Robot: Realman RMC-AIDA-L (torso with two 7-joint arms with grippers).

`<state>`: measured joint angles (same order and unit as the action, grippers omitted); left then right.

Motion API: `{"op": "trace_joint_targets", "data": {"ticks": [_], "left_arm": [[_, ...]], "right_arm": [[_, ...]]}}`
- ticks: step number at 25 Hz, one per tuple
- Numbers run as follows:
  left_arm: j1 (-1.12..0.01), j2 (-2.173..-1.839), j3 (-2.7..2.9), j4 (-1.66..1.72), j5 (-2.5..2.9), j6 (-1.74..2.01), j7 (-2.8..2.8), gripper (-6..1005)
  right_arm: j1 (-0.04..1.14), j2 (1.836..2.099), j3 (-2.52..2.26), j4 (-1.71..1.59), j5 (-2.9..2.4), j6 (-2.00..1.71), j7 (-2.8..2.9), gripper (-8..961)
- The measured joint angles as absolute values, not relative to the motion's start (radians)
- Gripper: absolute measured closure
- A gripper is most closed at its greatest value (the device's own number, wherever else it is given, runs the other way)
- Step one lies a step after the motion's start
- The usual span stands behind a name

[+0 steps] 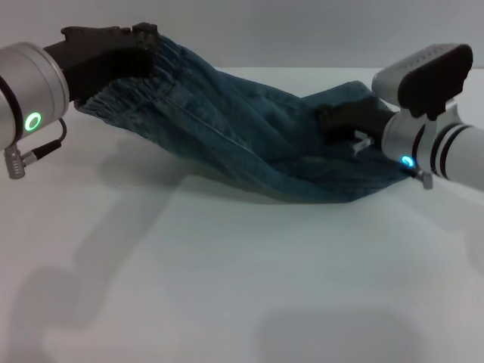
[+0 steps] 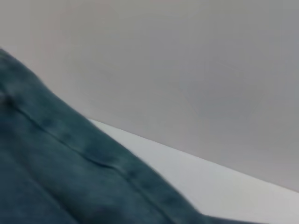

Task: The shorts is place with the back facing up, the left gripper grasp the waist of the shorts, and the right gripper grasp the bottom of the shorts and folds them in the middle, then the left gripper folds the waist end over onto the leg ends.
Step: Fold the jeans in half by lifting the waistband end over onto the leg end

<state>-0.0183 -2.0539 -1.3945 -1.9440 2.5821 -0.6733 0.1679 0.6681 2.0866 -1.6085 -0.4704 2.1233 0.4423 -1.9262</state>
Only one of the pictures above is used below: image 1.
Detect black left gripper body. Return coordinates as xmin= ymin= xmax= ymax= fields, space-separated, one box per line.
xmin=42 ymin=25 xmax=143 ymax=101

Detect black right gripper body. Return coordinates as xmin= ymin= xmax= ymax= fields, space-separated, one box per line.
xmin=337 ymin=101 xmax=399 ymax=141

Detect blue denim shorts with print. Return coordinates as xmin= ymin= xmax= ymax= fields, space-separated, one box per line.
xmin=73 ymin=32 xmax=417 ymax=205

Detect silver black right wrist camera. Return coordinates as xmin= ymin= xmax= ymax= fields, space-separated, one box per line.
xmin=371 ymin=42 xmax=474 ymax=119

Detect black right arm cable plug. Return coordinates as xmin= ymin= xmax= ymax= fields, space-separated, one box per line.
xmin=400 ymin=162 xmax=434 ymax=191

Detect black arm cable plug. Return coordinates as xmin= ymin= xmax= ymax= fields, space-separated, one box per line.
xmin=400 ymin=162 xmax=434 ymax=191
xmin=3 ymin=119 xmax=69 ymax=180

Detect black left arm cable plug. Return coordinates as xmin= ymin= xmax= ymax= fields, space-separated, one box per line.
xmin=3 ymin=119 xmax=69 ymax=180

